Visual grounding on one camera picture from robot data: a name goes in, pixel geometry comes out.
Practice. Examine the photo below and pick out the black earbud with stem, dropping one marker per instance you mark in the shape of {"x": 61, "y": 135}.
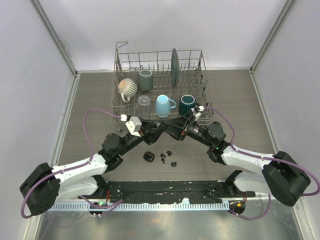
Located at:
{"x": 162, "y": 158}

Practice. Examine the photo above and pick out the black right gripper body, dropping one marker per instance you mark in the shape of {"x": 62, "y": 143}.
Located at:
{"x": 185, "y": 132}

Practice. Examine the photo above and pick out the clear glass tumbler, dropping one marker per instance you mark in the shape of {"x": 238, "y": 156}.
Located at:
{"x": 143, "y": 106}

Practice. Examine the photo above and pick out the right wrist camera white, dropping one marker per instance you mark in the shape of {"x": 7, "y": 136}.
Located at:
{"x": 197, "y": 112}

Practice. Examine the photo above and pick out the small black earbud case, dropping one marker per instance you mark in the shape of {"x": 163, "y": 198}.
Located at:
{"x": 148, "y": 156}

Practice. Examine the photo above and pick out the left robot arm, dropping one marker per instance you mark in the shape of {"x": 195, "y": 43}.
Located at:
{"x": 48, "y": 185}

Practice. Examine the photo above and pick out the metal wire dish rack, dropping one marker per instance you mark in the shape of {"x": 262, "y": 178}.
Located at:
{"x": 160, "y": 85}

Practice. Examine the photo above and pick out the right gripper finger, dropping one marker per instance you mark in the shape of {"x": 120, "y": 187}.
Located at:
{"x": 175, "y": 133}
{"x": 179, "y": 122}

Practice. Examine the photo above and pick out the grey ceramic cup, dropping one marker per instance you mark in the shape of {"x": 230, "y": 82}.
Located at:
{"x": 145, "y": 80}

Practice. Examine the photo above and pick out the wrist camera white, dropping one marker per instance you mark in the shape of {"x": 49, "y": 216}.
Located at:
{"x": 197, "y": 112}
{"x": 132, "y": 123}

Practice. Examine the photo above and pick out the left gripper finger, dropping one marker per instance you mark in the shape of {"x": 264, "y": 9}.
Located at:
{"x": 154, "y": 135}
{"x": 149, "y": 125}

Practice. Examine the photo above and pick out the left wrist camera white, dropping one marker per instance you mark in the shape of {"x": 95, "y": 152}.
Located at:
{"x": 132, "y": 123}

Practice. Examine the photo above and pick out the light blue mug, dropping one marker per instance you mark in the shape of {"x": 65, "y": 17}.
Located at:
{"x": 164, "y": 106}

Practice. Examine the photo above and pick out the striped ceramic mug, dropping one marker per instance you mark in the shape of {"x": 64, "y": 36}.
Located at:
{"x": 127, "y": 89}

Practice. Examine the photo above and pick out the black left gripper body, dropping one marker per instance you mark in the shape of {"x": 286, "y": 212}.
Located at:
{"x": 144, "y": 134}

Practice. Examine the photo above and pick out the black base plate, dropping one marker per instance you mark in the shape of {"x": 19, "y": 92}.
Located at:
{"x": 169, "y": 192}

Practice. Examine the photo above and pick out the dark green mug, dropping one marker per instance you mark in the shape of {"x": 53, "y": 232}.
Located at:
{"x": 186, "y": 103}

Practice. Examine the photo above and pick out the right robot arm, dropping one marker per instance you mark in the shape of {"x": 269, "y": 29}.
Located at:
{"x": 273, "y": 174}

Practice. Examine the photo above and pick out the white slotted cable duct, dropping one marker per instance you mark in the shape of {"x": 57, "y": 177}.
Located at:
{"x": 185, "y": 205}

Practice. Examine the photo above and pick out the dark teal plate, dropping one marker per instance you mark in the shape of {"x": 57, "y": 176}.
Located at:
{"x": 175, "y": 68}

